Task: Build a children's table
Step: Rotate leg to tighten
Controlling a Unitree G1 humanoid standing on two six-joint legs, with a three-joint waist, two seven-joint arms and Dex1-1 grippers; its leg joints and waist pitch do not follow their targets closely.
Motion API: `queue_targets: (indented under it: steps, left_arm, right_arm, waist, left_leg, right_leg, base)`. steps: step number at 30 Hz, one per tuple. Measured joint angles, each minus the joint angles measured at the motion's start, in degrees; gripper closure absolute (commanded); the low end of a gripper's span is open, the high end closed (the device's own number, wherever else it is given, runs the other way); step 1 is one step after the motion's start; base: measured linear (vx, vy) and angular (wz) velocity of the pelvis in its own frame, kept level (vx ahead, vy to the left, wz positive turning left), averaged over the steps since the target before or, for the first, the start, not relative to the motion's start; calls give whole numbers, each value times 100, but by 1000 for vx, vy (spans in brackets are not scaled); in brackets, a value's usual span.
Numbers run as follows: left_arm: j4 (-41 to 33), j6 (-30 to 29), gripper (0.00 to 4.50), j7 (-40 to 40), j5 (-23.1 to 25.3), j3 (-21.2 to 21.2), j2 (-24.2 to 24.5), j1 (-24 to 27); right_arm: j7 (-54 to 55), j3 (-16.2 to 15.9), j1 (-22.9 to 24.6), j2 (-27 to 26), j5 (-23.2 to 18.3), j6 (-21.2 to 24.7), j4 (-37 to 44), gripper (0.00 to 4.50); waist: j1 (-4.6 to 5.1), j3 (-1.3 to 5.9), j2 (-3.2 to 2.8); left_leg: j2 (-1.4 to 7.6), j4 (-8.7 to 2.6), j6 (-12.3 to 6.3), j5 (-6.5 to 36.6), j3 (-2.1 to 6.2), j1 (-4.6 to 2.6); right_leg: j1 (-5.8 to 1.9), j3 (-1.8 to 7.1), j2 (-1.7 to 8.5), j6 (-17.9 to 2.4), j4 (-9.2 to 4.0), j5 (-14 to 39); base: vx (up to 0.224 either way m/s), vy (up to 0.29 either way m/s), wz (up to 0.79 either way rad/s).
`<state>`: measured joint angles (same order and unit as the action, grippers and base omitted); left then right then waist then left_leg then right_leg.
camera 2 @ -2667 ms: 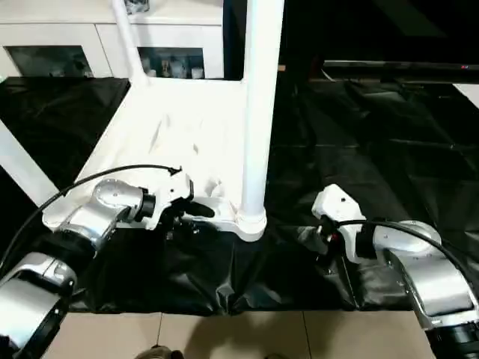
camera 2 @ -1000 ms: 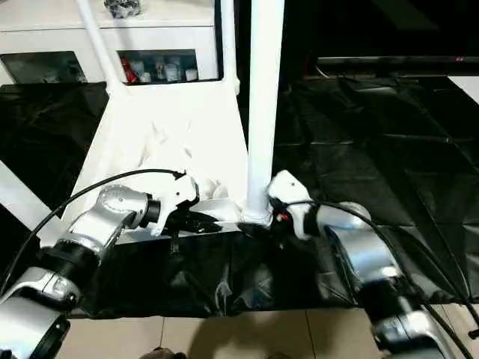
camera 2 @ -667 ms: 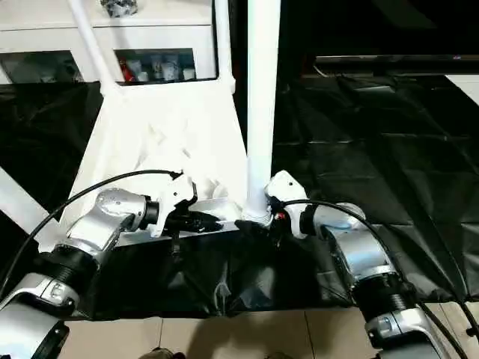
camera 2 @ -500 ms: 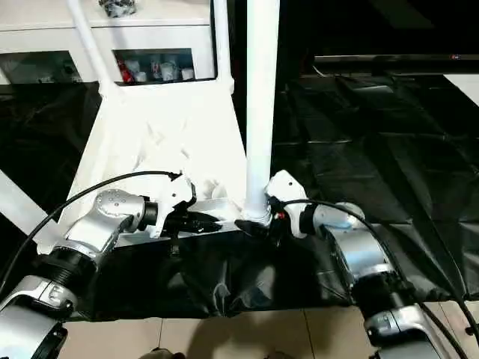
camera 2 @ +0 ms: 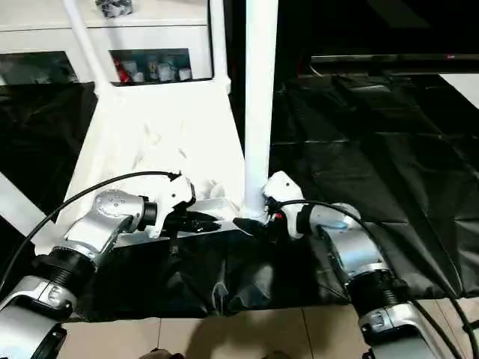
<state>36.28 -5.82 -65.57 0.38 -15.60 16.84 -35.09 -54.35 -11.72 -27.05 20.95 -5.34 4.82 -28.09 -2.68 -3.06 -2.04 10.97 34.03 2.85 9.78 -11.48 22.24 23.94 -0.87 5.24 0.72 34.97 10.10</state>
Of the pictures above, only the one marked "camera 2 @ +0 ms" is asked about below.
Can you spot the white plastic table leg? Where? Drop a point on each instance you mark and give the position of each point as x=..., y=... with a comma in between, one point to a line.
x=218, y=37
x=19, y=206
x=88, y=45
x=260, y=90

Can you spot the small white jar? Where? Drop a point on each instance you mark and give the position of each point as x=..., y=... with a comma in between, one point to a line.
x=184, y=73
x=153, y=71

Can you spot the white plastic table top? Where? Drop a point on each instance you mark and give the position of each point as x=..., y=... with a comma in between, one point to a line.
x=165, y=127

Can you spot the glossy black mat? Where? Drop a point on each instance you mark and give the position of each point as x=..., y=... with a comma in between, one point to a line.
x=374, y=164

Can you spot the white cabinet with glass doors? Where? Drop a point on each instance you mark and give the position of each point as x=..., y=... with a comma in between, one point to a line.
x=45, y=37

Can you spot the black left robot foot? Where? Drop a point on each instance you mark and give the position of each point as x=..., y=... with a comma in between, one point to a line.
x=165, y=354

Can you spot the grey metal clutter object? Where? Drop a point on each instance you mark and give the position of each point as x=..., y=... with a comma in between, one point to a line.
x=114, y=7

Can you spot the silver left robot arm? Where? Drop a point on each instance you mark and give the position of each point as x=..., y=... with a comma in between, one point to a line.
x=105, y=217

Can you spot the small red bottle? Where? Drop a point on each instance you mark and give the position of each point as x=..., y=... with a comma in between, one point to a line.
x=122, y=73

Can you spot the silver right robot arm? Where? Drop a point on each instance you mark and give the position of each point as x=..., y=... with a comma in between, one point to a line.
x=352, y=250

